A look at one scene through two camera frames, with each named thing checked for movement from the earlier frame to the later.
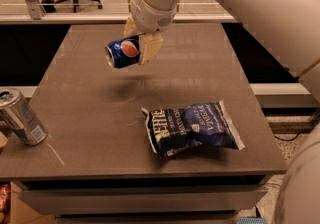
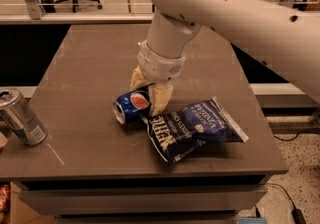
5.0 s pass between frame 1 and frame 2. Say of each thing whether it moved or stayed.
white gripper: moved
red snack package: stayed
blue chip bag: moved
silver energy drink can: stayed
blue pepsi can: moved
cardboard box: stayed
